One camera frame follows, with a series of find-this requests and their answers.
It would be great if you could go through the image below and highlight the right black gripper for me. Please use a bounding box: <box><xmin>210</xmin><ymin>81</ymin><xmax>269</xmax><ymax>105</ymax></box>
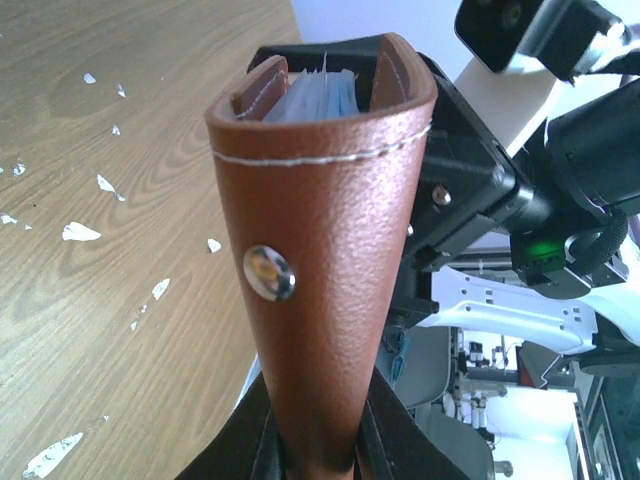
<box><xmin>244</xmin><ymin>35</ymin><xmax>534</xmax><ymax>328</ymax></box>

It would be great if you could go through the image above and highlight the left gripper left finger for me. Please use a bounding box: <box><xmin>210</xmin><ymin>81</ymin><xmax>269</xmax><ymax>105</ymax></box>
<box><xmin>176</xmin><ymin>375</ymin><xmax>285</xmax><ymax>480</ymax></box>

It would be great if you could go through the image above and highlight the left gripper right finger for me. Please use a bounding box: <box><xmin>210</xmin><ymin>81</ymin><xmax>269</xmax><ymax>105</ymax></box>
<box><xmin>357</xmin><ymin>370</ymin><xmax>467</xmax><ymax>480</ymax></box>

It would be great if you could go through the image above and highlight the brown leather card holder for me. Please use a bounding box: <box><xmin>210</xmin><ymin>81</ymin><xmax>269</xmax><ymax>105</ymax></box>
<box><xmin>205</xmin><ymin>33</ymin><xmax>437</xmax><ymax>479</ymax></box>

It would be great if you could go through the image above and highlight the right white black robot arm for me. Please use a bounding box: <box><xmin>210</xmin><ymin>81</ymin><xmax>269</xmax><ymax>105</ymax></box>
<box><xmin>387</xmin><ymin>65</ymin><xmax>639</xmax><ymax>386</ymax></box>

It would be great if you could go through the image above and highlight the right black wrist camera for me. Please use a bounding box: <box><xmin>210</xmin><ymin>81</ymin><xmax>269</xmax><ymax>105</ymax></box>
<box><xmin>454</xmin><ymin>1</ymin><xmax>639</xmax><ymax>83</ymax></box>

